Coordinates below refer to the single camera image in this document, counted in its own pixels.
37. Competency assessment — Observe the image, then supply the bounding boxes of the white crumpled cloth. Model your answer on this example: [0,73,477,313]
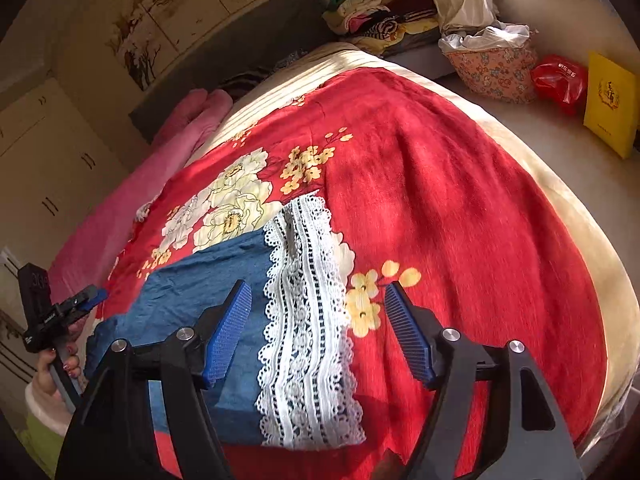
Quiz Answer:
[439,24,531,55]

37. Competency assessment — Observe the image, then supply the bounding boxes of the blue denim pants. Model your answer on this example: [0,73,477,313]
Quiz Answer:
[85,194,368,448]

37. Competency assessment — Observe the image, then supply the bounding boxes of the tree print wall painting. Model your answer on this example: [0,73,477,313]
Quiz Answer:
[107,0,291,92]

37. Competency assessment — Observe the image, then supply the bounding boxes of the person's left forearm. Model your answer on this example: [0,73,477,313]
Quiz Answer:
[14,379,78,478]

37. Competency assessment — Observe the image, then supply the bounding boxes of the red floral blanket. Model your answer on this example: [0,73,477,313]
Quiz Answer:
[47,67,608,480]

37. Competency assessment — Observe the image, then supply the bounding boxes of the person's left hand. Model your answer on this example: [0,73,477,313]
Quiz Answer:
[31,319,87,403]

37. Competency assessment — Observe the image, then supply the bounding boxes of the beige bed sheet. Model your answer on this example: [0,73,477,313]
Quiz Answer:
[185,42,640,466]

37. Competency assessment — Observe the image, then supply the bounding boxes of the grey headboard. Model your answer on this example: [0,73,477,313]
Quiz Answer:
[129,0,346,143]

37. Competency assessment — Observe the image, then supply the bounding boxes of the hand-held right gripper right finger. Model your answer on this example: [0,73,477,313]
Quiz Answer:
[384,282,586,480]

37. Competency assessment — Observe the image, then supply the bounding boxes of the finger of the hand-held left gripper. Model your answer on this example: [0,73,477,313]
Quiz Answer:
[60,284,109,318]

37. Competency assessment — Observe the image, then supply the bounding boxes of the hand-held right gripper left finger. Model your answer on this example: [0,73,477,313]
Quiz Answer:
[55,280,253,480]

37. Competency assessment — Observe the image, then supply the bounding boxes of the red plastic bag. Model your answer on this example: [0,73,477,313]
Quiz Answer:
[531,54,589,116]

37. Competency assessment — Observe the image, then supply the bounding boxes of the pile of folded clothes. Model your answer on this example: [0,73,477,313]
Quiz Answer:
[322,0,442,58]

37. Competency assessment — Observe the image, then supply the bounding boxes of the floral fabric bag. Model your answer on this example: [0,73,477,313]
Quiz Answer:
[442,42,539,105]

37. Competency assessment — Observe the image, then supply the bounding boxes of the pink blanket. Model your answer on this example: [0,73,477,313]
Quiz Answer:
[47,87,235,306]

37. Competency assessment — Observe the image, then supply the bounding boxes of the striped pillow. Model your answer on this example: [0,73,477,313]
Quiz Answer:
[219,69,273,100]

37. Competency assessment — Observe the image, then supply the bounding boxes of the yellow box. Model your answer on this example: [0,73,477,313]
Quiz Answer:
[583,51,640,160]

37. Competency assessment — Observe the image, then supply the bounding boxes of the cream wardrobe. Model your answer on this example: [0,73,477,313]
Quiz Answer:
[0,77,128,271]

